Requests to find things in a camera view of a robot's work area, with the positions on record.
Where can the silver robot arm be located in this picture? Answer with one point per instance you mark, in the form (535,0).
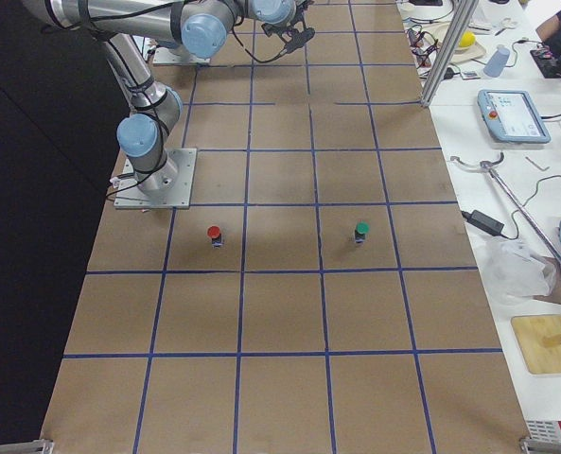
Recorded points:
(199,27)
(174,44)

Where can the clear plastic bag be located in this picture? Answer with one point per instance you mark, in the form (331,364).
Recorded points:
(511,271)

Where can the black power adapter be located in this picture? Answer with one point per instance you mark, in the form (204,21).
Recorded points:
(485,223)

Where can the green push button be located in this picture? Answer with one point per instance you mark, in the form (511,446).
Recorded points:
(360,232)

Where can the red push button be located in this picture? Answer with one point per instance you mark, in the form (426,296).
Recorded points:
(214,233)

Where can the yellow lemon toy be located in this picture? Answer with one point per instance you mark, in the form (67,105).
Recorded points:
(467,40)

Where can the aluminium frame post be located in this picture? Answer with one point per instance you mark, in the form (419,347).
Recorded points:
(462,14)

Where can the translucent blue plastic cup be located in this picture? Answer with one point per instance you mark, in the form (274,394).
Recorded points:
(497,62)

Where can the metal reacher stick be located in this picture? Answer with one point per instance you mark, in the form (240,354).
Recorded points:
(490,167)

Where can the beige tray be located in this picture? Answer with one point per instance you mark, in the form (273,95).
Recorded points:
(437,34)

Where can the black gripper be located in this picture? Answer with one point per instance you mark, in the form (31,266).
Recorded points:
(293,18)

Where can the wooden cutting board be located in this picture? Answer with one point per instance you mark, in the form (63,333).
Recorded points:
(539,341)

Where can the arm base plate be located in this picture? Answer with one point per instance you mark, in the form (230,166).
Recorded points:
(176,56)
(169,187)

